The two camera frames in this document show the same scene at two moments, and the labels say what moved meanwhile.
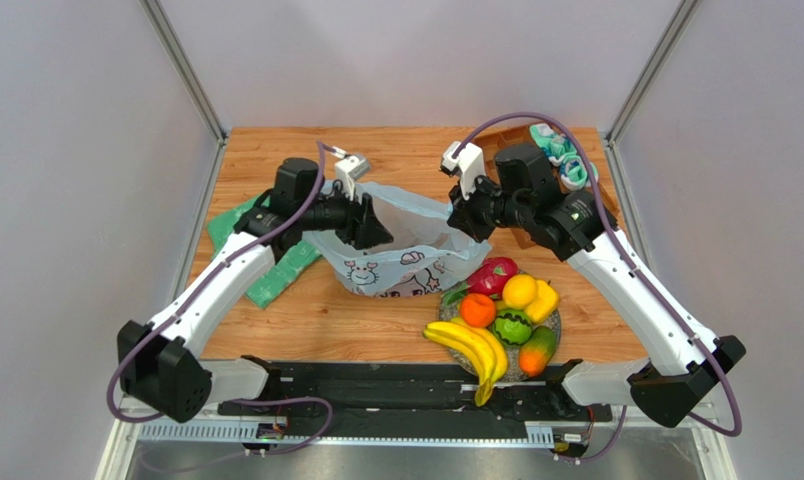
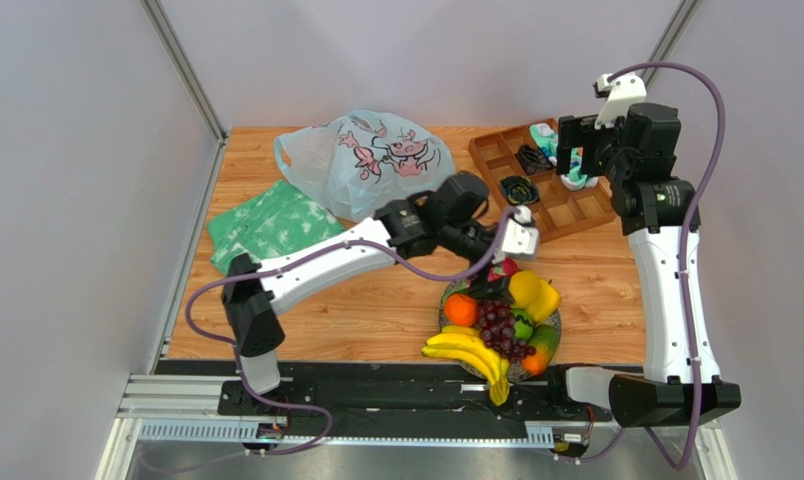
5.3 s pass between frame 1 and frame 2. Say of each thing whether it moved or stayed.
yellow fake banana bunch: moved
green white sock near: stayed
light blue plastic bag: moved
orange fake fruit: moved
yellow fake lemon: stayed
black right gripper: moved
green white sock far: stayed
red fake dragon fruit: stayed
